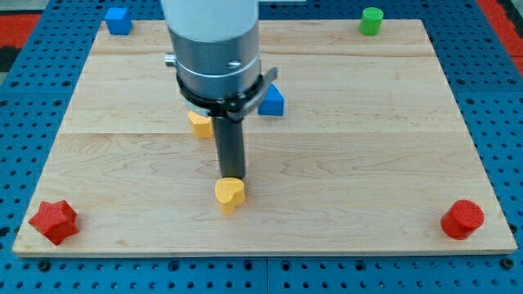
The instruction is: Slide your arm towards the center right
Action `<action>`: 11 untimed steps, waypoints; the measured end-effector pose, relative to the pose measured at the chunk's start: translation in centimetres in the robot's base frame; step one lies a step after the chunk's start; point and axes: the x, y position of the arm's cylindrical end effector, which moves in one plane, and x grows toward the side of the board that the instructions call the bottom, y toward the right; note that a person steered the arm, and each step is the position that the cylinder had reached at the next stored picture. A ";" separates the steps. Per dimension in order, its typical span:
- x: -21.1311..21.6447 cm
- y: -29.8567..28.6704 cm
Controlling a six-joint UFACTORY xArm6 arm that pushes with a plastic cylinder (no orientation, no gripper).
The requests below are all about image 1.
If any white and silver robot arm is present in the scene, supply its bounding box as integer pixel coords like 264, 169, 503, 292
161, 0, 261, 117

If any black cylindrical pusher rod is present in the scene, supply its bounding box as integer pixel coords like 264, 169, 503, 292
212, 118, 246, 180

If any blue triangle block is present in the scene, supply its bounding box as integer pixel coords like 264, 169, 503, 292
257, 84, 285, 117

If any yellow heart block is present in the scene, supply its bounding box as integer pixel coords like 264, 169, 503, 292
214, 177, 245, 216

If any yellow pentagon block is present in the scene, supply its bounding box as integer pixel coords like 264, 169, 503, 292
188, 111, 213, 139

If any light wooden board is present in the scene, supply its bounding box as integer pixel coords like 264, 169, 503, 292
12, 20, 517, 258

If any green cylinder block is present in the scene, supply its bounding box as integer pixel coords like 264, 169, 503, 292
359, 7, 384, 36

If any blue cube block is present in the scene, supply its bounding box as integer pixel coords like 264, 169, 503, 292
105, 7, 132, 35

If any red cylinder block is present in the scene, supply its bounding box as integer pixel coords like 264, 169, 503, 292
440, 199, 485, 240

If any red star block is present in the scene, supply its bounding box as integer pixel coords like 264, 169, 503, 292
29, 200, 79, 246

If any black clamp ring with lever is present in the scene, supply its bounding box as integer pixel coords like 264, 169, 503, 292
176, 67, 279, 123

